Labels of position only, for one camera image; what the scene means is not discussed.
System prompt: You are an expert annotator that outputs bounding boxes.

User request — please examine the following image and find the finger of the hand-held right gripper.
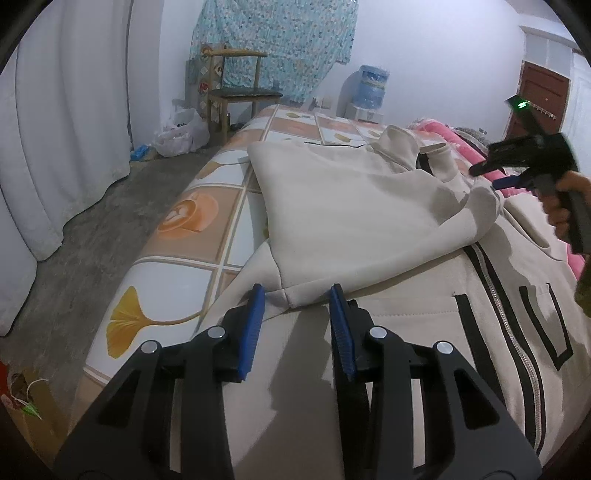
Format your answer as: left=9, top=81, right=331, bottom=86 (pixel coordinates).
left=468, top=147, right=511, bottom=177
left=492, top=174, right=532, bottom=190

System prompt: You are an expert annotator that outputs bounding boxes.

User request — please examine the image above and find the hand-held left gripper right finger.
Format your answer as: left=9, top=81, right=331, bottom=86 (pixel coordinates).
left=328, top=283, right=542, bottom=480

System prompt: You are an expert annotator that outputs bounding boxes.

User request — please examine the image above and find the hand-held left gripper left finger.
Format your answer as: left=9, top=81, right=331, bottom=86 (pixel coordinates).
left=54, top=283, right=266, bottom=480

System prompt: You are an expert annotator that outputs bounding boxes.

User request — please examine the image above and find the beige zip jacket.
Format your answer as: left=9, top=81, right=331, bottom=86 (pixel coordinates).
left=168, top=124, right=583, bottom=480

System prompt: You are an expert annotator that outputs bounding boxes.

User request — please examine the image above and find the person's right hand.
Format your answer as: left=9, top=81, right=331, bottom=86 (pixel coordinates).
left=541, top=171, right=591, bottom=241

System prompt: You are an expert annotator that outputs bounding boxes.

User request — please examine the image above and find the grey patterned pillow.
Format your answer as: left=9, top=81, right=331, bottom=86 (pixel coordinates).
left=455, top=127, right=488, bottom=153

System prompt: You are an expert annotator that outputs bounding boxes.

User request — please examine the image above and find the pink floral blanket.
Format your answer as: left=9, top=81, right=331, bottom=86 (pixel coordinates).
left=406, top=117, right=585, bottom=282

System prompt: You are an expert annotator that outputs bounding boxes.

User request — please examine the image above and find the brown door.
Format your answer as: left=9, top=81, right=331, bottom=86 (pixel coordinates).
left=504, top=60, right=571, bottom=144

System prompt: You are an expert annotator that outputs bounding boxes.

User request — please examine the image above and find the white water dispenser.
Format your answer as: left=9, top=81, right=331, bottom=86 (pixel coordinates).
left=346, top=104, right=386, bottom=124

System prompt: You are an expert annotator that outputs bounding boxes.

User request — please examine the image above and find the blue water bottle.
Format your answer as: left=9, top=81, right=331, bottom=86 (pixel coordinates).
left=358, top=65, right=389, bottom=112

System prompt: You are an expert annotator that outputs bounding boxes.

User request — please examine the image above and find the white plastic bag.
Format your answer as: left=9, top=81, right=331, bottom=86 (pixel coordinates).
left=152, top=108, right=211, bottom=158

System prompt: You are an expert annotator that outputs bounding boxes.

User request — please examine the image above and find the wooden chair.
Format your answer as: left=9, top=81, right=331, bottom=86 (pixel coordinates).
left=202, top=44, right=283, bottom=146

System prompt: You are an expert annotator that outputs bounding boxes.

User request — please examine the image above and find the cardboard box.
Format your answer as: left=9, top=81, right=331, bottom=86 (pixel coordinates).
left=0, top=360, right=70, bottom=462

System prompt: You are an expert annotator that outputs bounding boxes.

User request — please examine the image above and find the teal patterned hanging cloth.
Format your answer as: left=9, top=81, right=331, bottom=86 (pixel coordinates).
left=191, top=0, right=360, bottom=104

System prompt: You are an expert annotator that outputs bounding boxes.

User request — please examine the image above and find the colourful printed board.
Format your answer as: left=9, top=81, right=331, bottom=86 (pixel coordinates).
left=186, top=44, right=223, bottom=121

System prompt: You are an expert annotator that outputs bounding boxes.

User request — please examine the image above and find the white curtain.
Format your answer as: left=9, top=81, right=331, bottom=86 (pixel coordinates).
left=0, top=0, right=134, bottom=337

